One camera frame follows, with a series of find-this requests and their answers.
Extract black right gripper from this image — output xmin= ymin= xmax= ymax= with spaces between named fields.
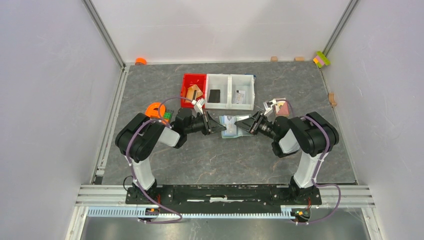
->
xmin=233 ymin=110 xmax=278 ymax=141

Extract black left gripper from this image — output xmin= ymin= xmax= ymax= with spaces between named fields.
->
xmin=185 ymin=110 xmax=227 ymax=136

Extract silver credit card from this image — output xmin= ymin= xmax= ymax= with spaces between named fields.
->
xmin=221 ymin=115 xmax=251 ymax=137
xmin=232 ymin=90 xmax=246 ymax=104

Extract gold credit card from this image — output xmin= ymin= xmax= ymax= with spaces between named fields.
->
xmin=187 ymin=84 xmax=204 ymax=100
xmin=184 ymin=86 xmax=199 ymax=102

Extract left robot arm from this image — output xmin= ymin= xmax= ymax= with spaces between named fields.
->
xmin=115 ymin=108 xmax=227 ymax=204

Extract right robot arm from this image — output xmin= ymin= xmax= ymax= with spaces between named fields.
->
xmin=235 ymin=111 xmax=340 ymax=204

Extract black card in bin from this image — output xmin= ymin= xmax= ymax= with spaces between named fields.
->
xmin=207 ymin=89 xmax=221 ymax=104

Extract red playing card box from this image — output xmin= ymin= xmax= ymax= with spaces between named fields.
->
xmin=274 ymin=98 xmax=290 ymax=117

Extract white bin right compartment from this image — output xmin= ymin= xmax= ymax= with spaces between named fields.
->
xmin=228 ymin=74 xmax=256 ymax=111

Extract white bin compartment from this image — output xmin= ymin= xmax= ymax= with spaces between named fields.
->
xmin=205 ymin=73 xmax=230 ymax=110
xmin=228 ymin=74 xmax=256 ymax=111

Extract white bin left compartment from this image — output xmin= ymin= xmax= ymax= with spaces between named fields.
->
xmin=205 ymin=73 xmax=230 ymax=110

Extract green toy brick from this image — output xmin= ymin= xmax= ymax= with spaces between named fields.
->
xmin=162 ymin=111 xmax=173 ymax=121

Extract red plastic bin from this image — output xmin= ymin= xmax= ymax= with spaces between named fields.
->
xmin=180 ymin=73 xmax=207 ymax=109

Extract orange curved toy track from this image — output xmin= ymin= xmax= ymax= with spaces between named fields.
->
xmin=144 ymin=102 xmax=166 ymax=119

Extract wooden block right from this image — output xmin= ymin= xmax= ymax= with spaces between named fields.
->
xmin=294 ymin=56 xmax=305 ymax=62

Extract wooden arch block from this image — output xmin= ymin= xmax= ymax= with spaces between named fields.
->
xmin=328 ymin=92 xmax=338 ymax=108

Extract multicolour toy brick stack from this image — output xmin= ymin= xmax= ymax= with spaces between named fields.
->
xmin=312 ymin=51 xmax=331 ymax=69

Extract orange tape roll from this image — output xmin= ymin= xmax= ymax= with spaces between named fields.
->
xmin=134 ymin=57 xmax=147 ymax=65

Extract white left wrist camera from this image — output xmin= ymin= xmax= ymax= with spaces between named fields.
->
xmin=191 ymin=98 xmax=206 ymax=115

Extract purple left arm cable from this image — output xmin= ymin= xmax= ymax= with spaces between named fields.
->
xmin=125 ymin=96 xmax=201 ymax=225

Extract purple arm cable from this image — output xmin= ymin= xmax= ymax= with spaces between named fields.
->
xmin=281 ymin=99 xmax=343 ymax=226
xmin=125 ymin=96 xmax=201 ymax=225

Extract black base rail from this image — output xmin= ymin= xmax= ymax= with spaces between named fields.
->
xmin=125 ymin=184 xmax=322 ymax=206

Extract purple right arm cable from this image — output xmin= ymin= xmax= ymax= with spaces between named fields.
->
xmin=281 ymin=99 xmax=343 ymax=226

